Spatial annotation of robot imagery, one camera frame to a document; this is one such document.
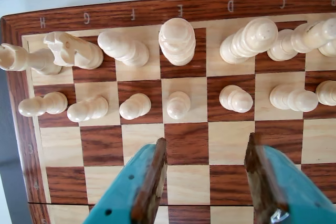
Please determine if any white wooden king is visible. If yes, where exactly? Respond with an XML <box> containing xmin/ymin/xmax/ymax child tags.
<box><xmin>158</xmin><ymin>17</ymin><xmax>197</xmax><ymax>67</ymax></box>

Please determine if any white wooden knight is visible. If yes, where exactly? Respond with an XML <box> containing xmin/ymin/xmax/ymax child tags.
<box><xmin>43</xmin><ymin>31</ymin><xmax>104</xmax><ymax>70</ymax></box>
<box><xmin>317</xmin><ymin>18</ymin><xmax>336</xmax><ymax>57</ymax></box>

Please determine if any white wooden bishop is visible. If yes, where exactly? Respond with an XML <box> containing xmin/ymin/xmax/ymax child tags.
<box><xmin>267</xmin><ymin>20</ymin><xmax>329</xmax><ymax>61</ymax></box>
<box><xmin>97</xmin><ymin>30</ymin><xmax>150</xmax><ymax>68</ymax></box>

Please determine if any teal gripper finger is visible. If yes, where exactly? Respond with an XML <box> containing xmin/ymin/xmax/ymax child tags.
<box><xmin>83</xmin><ymin>137</ymin><xmax>169</xmax><ymax>224</ymax></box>
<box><xmin>244</xmin><ymin>132</ymin><xmax>336</xmax><ymax>224</ymax></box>

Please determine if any white wooden rook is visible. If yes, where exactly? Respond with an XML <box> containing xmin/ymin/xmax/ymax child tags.
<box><xmin>0</xmin><ymin>42</ymin><xmax>62</xmax><ymax>76</ymax></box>

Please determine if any white wooden pawn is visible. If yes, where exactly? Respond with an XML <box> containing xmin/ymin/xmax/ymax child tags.
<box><xmin>67</xmin><ymin>95</ymin><xmax>109</xmax><ymax>123</ymax></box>
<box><xmin>219</xmin><ymin>84</ymin><xmax>254</xmax><ymax>113</ymax></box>
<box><xmin>18</xmin><ymin>92</ymin><xmax>68</xmax><ymax>117</ymax></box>
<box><xmin>269</xmin><ymin>84</ymin><xmax>319</xmax><ymax>112</ymax></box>
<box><xmin>166</xmin><ymin>91</ymin><xmax>192</xmax><ymax>120</ymax></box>
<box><xmin>119</xmin><ymin>93</ymin><xmax>152</xmax><ymax>120</ymax></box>
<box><xmin>315</xmin><ymin>80</ymin><xmax>336</xmax><ymax>106</ymax></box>

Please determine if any white wooden queen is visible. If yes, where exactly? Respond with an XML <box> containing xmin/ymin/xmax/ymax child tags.
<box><xmin>219</xmin><ymin>18</ymin><xmax>279</xmax><ymax>65</ymax></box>

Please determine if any folding wooden chessboard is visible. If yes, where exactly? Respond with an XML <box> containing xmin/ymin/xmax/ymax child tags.
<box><xmin>0</xmin><ymin>0</ymin><xmax>336</xmax><ymax>224</ymax></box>

